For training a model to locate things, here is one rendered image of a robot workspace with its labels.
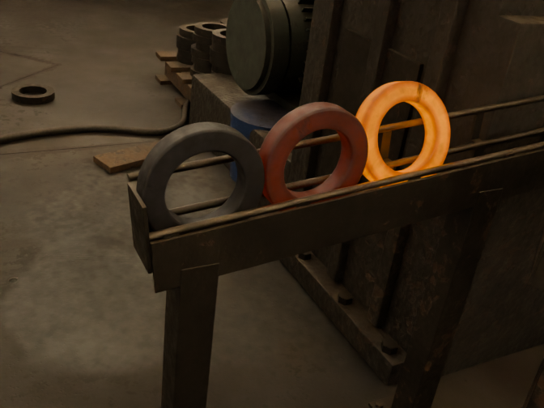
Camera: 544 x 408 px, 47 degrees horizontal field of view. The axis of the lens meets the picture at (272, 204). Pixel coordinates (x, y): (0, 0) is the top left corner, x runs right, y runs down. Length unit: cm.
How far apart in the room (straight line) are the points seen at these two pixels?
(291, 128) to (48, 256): 117
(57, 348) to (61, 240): 48
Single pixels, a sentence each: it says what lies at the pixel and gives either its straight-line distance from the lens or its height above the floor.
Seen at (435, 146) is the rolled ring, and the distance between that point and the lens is 111.
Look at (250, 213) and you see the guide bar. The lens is 90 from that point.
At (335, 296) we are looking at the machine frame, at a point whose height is 7.
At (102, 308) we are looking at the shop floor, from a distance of 172.
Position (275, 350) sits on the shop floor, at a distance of 162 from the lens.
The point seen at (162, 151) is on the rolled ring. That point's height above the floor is 72.
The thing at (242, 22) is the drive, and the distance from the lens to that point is 236.
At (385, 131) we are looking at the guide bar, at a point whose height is 69.
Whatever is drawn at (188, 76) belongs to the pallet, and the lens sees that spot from 304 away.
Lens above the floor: 106
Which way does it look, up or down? 28 degrees down
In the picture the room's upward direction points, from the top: 8 degrees clockwise
